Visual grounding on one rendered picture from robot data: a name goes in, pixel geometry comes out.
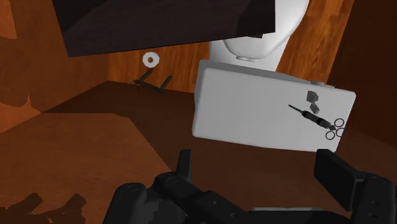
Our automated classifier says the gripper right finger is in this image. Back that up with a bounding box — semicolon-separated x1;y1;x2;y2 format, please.
314;148;397;224

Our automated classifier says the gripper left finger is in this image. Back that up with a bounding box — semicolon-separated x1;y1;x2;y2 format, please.
102;149;249;224

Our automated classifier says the small grey blocky figure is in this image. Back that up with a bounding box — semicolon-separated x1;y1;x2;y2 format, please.
305;90;321;115

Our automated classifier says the black toilet paper holder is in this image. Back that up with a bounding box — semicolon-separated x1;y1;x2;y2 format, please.
132;67;173;94

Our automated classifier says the white toilet paper roll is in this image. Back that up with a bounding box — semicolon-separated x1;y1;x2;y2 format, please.
142;52;160;67

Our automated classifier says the dark robot stand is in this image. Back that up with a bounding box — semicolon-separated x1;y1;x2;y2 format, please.
52;0;277;58

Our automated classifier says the black syringe with ring handles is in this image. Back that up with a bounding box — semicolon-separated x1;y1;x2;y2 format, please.
288;104;346;141

